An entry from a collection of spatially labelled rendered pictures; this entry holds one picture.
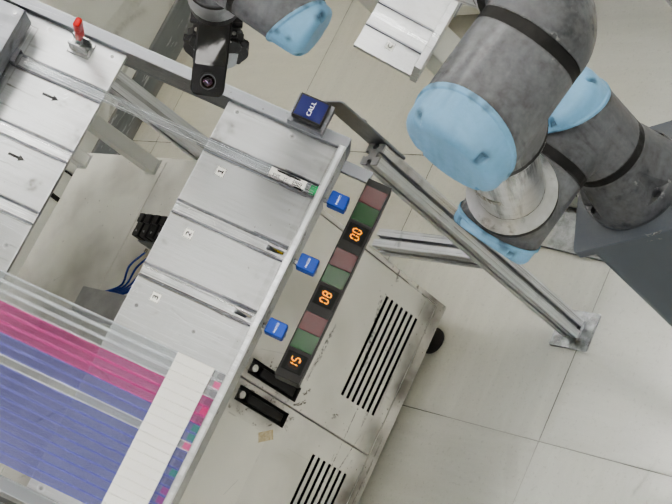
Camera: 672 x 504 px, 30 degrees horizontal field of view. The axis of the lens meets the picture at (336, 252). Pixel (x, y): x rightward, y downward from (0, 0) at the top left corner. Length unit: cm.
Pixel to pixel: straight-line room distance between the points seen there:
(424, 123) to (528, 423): 128
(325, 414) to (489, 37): 131
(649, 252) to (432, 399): 90
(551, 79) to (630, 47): 159
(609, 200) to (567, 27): 54
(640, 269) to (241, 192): 61
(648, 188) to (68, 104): 89
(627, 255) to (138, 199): 108
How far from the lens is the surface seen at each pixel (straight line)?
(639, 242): 176
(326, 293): 190
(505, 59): 121
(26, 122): 202
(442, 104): 121
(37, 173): 198
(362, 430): 248
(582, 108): 161
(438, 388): 259
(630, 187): 172
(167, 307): 189
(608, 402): 235
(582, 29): 124
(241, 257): 190
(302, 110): 193
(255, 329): 185
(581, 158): 164
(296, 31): 152
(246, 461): 231
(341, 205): 191
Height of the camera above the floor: 183
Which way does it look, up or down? 38 degrees down
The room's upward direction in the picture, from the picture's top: 52 degrees counter-clockwise
